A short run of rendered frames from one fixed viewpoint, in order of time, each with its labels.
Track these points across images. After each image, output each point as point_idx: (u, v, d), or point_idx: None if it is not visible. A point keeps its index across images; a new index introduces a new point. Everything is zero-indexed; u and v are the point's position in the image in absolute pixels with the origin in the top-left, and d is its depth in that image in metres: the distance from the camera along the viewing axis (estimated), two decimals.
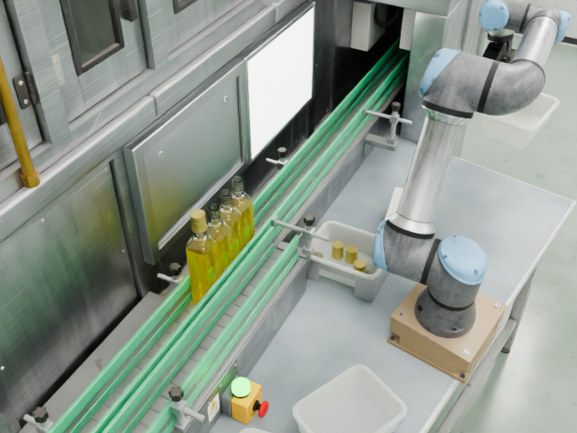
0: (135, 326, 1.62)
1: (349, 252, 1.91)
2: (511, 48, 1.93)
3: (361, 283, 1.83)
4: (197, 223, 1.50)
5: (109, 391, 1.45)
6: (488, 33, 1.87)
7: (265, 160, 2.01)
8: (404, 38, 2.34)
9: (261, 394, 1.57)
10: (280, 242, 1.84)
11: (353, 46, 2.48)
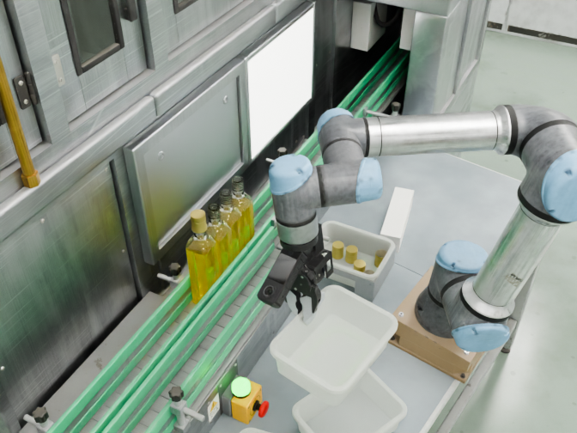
0: (135, 326, 1.62)
1: (349, 252, 1.91)
2: (322, 249, 1.28)
3: (361, 283, 1.83)
4: (197, 223, 1.50)
5: (109, 391, 1.45)
6: (279, 236, 1.23)
7: (265, 160, 2.01)
8: (404, 38, 2.34)
9: (261, 394, 1.57)
10: (280, 242, 1.84)
11: (353, 46, 2.48)
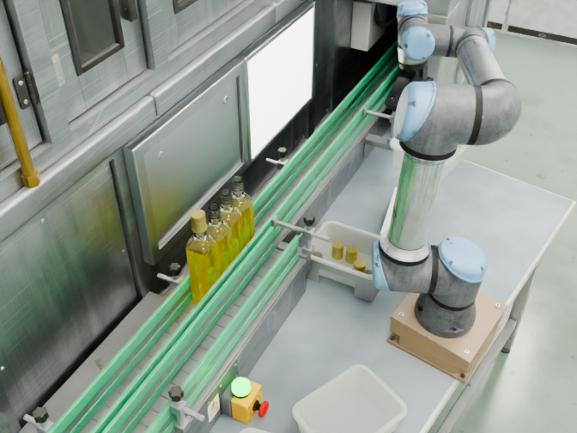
0: (135, 326, 1.62)
1: (349, 252, 1.91)
2: (426, 76, 1.81)
3: (361, 283, 1.83)
4: (197, 223, 1.50)
5: (109, 391, 1.45)
6: (399, 62, 1.75)
7: (265, 160, 2.01)
8: None
9: (261, 394, 1.57)
10: (280, 242, 1.84)
11: (353, 46, 2.48)
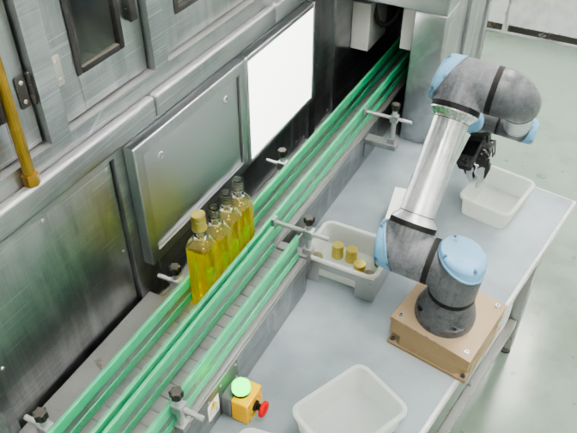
0: (135, 326, 1.62)
1: (349, 252, 1.91)
2: (490, 139, 2.13)
3: (361, 283, 1.83)
4: (197, 223, 1.50)
5: (109, 391, 1.45)
6: None
7: (265, 160, 2.01)
8: (404, 38, 2.34)
9: (261, 394, 1.57)
10: (280, 242, 1.84)
11: (353, 46, 2.48)
